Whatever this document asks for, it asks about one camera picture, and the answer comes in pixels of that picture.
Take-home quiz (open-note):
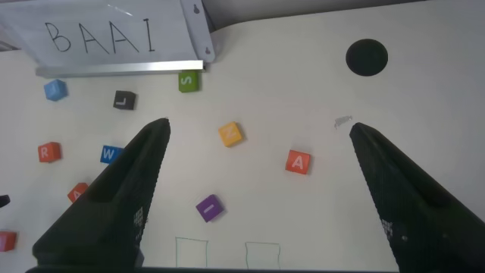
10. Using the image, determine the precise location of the orange letter B block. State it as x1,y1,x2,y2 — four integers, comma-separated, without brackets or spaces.
0,230,18,253

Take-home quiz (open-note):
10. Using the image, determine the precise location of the green letter S block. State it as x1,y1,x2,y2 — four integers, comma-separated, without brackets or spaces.
177,70,200,94

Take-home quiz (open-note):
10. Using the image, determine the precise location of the black table grommet cap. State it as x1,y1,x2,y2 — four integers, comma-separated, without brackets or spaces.
345,38,390,77

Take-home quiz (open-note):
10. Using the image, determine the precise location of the blue letter W block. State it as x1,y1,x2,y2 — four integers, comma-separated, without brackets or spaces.
99,145,125,165

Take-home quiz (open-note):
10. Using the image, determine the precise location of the black letter L block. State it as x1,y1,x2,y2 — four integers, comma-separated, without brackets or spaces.
112,90,137,111

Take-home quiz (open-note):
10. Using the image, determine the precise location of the white BAAI sign board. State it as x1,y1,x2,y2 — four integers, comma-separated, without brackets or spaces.
0,0,216,79

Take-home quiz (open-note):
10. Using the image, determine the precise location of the purple letter I block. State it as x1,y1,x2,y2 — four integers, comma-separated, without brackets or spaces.
195,193,225,224

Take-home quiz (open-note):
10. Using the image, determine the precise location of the yellow letter block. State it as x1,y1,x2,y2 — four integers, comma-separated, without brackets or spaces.
217,121,246,148

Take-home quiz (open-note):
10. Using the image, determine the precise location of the orange letter R block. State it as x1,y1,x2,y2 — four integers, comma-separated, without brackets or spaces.
37,141,62,164

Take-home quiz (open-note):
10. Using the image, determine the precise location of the orange letter A block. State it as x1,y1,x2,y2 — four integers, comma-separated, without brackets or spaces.
285,149,312,176
67,182,90,204

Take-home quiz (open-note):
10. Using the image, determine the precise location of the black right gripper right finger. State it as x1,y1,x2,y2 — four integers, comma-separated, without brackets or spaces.
349,122,485,273

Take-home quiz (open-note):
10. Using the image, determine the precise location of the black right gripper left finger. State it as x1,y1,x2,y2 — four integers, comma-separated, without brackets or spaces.
32,118,171,270

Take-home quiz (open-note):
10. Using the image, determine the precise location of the light blue letter block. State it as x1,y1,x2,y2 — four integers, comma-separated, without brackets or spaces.
43,78,69,102

